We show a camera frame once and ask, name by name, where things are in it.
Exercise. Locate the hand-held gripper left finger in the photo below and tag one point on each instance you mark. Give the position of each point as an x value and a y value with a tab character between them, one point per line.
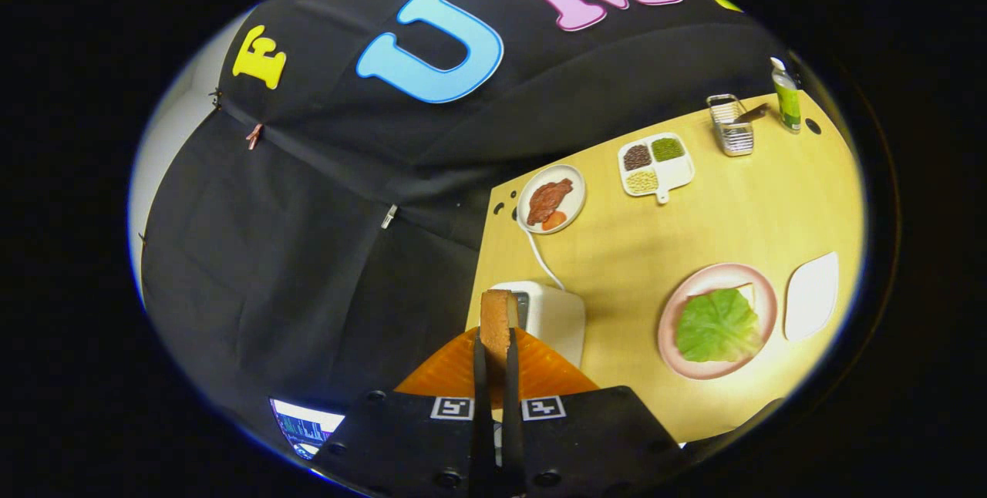
482	413

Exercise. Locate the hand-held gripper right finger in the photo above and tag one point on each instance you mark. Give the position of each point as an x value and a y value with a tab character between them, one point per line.
511	421

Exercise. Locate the toasted bread slice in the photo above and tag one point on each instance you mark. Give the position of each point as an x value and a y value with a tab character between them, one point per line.
496	321

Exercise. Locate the green lettuce leaf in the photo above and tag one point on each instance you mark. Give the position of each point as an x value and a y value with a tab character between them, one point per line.
717	324

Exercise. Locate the white toaster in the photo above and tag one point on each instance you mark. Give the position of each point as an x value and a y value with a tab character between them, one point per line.
555	321

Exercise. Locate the computer monitor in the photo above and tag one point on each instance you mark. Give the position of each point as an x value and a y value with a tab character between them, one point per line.
304	427

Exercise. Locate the orange carrot slice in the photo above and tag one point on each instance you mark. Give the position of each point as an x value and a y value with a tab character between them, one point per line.
554	221

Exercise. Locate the white cloth clip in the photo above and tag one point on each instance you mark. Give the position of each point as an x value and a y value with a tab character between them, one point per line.
389	217

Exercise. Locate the brown meat steak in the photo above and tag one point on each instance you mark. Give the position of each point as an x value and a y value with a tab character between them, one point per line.
549	200

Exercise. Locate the pink round plate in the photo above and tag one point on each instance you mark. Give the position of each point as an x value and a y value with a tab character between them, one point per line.
694	282

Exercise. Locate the black backdrop cloth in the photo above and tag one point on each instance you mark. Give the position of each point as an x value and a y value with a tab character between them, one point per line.
308	251

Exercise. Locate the beige round plate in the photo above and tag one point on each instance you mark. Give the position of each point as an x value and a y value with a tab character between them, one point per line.
576	188

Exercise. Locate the pile of yellow beans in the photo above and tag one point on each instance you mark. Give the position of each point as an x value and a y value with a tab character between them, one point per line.
641	181

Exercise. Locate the pile of dark beans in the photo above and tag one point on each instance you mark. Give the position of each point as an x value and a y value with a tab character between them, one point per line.
637	157

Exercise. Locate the white divided tray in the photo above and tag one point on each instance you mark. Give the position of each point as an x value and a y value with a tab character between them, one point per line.
677	170

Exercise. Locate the pile of green beans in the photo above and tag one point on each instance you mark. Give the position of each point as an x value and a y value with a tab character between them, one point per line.
668	149

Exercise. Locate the white square plate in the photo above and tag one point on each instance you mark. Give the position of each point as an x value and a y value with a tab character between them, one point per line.
811	297

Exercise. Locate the copper cloth clip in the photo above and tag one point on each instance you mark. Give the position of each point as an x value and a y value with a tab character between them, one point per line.
254	136

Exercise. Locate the green drink bottle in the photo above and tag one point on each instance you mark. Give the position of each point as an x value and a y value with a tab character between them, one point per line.
788	101

